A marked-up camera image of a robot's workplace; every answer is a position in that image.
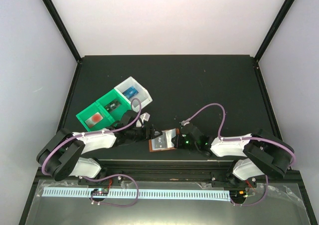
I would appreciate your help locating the right black frame post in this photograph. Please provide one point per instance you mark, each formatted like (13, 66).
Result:
(287, 4)

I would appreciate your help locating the red white card in bin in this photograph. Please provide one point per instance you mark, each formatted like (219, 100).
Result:
(93, 120)

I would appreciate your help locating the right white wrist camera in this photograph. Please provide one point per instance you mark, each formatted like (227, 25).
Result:
(184, 123)

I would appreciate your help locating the white slotted cable duct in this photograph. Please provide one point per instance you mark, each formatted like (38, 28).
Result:
(205, 195)

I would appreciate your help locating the green bin at end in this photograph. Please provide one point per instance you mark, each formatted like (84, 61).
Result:
(89, 111)

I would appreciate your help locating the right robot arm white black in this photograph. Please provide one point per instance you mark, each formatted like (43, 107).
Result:
(255, 154)

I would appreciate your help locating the white plastic bin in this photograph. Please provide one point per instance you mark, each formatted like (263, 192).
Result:
(139, 101)

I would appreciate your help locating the green bin near white bin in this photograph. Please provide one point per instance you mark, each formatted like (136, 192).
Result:
(110, 96)

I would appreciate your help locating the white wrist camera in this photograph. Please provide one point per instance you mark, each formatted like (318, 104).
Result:
(143, 119)
(184, 123)

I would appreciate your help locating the brown leather card holder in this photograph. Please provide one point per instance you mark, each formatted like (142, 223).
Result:
(170, 134)

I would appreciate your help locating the small circuit board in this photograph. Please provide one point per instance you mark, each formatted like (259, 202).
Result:
(100, 192)

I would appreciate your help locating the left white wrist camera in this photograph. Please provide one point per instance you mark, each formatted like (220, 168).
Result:
(143, 119)

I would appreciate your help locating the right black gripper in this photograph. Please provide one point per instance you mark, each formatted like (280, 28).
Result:
(178, 142)

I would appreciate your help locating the left black frame post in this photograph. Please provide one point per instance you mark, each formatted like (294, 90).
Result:
(62, 28)

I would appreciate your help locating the black aluminium front rail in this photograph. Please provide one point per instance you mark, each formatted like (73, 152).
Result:
(217, 173)

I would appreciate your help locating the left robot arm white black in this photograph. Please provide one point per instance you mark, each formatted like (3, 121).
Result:
(62, 155)

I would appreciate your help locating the black frame post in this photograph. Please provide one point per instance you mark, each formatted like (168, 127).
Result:
(287, 4)
(62, 28)

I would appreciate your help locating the black card in green bin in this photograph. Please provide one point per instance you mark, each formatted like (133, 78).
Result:
(112, 105)

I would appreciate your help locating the blue card in white bin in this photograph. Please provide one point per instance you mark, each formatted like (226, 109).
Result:
(130, 92)

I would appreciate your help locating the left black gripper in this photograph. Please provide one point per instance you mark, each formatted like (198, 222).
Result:
(149, 135)

